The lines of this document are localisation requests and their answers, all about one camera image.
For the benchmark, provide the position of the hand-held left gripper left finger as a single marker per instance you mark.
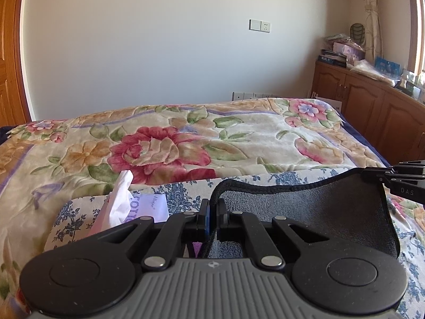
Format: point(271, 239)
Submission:
point(205, 220)

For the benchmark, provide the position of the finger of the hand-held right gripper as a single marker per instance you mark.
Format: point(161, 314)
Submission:
point(375, 178)
point(371, 171)

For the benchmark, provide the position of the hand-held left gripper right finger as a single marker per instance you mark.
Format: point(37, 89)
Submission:
point(219, 220)

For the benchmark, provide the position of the dark grey towel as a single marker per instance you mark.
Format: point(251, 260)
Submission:
point(308, 212)

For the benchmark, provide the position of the blue floral bed sheet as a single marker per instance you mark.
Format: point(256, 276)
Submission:
point(181, 196)

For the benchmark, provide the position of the navy bed sheet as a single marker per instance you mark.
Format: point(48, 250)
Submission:
point(360, 134)

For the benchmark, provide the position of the wooden cabinet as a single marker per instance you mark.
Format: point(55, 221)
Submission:
point(372, 106)

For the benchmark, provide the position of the floral plush blanket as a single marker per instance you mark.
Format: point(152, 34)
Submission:
point(172, 146)

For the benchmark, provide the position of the white paper box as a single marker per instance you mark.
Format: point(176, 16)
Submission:
point(328, 101)

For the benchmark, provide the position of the white tissue pack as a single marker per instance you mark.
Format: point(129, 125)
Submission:
point(121, 202)

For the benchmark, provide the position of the cluster of small boxes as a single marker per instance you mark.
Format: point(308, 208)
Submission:
point(411, 84)

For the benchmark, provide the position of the white plastic bag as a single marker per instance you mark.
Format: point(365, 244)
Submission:
point(370, 70)

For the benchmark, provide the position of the blue printed box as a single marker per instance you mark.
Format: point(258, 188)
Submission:
point(386, 66)

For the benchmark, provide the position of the stack of dark books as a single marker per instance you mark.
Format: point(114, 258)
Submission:
point(333, 58)

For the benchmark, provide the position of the pink box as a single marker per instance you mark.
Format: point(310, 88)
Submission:
point(348, 50)

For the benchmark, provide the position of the green oval ornament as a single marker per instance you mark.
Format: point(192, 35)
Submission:
point(357, 33)

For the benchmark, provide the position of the patterned beige curtain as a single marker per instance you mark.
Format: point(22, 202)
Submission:
point(371, 16)

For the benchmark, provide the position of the wooden wardrobe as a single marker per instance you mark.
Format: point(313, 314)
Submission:
point(10, 59)

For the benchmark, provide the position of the row of wall sockets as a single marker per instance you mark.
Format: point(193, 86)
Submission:
point(254, 95)

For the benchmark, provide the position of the wooden window frame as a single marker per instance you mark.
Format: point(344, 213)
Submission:
point(416, 26)

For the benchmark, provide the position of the white wall switch socket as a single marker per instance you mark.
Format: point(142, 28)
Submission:
point(259, 25)

